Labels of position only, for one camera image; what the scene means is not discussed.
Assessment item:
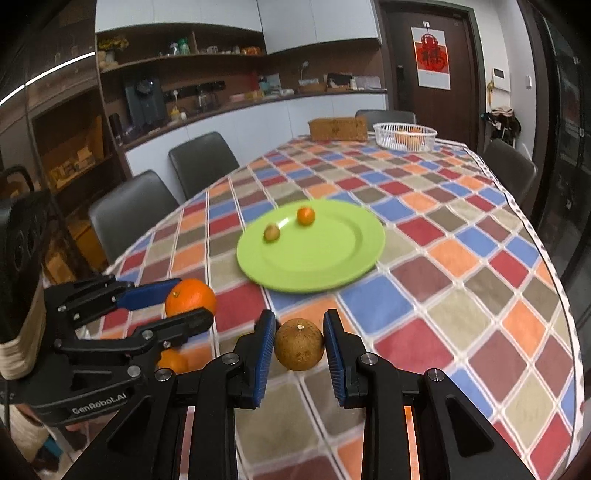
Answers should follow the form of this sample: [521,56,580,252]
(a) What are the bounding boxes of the tan longan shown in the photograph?
[274,318,325,371]
[263,223,280,243]

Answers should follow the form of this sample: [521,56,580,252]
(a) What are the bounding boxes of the black coffee machine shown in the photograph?
[124,77,167,133]

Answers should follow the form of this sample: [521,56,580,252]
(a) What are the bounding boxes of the dark chair right side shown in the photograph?
[483,139,538,205]

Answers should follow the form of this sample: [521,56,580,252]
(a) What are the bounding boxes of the large orange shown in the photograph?
[164,278,217,317]

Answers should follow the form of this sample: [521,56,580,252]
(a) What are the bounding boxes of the dark brown door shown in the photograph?
[375,1,485,151]

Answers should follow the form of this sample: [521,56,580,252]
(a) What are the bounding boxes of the dark chair table end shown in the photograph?
[356,109,417,132]

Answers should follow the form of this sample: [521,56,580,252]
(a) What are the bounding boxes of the green plate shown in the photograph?
[236,199,386,293]

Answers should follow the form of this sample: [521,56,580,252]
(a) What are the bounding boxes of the orange fruit in basket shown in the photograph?
[394,129,424,152]

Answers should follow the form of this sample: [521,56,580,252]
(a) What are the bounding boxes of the dark chair near left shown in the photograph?
[88,170,179,264]

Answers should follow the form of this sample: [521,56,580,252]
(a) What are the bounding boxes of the small orange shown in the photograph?
[297,206,315,227]
[157,348,189,374]

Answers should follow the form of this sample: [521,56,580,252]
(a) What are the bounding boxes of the white plastic basket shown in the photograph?
[374,122,438,153]

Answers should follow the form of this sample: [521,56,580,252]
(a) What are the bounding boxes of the checkered colourful tablecloth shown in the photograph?
[110,138,585,479]

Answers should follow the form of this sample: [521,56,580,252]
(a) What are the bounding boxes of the red white door calendar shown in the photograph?
[411,27,451,91]

